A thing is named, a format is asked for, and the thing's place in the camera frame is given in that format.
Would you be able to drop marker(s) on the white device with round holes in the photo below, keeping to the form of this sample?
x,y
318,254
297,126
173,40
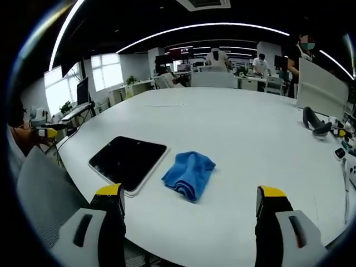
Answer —
x,y
351,175

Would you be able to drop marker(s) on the small black and white device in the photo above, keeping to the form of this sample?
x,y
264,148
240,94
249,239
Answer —
x,y
340,153

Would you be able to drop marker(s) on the curved ceiling light strip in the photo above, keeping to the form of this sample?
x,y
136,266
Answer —
x,y
336,62
62,30
203,25

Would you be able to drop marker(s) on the teal tool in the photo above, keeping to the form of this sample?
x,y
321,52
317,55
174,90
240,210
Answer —
x,y
349,147

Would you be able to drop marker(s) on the black computer monitor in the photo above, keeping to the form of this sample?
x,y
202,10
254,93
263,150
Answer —
x,y
83,91

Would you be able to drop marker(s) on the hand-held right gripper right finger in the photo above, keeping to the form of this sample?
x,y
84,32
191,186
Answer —
x,y
281,239

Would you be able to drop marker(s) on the white partition board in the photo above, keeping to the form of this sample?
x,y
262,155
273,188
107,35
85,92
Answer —
x,y
321,89

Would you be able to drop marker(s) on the grey mesh chair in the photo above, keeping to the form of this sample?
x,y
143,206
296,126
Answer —
x,y
47,189

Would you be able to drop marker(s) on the blue cleaning cloth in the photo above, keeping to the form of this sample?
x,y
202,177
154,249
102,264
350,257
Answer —
x,y
189,172

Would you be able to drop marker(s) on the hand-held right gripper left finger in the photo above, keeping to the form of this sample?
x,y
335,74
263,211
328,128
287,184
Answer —
x,y
83,236

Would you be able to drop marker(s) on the dark grey curved device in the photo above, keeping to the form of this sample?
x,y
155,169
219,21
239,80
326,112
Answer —
x,y
313,122

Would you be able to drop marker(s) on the white desk divider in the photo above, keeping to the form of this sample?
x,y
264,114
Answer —
x,y
212,80

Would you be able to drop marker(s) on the green potted plant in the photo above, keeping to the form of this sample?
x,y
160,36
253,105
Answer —
x,y
66,108
131,80

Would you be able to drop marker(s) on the yellow tipped gripper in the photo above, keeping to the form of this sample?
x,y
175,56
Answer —
x,y
339,131

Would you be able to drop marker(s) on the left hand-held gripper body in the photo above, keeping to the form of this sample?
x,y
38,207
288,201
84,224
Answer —
x,y
38,116

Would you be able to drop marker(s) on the ceiling air vent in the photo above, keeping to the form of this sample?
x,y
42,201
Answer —
x,y
204,4

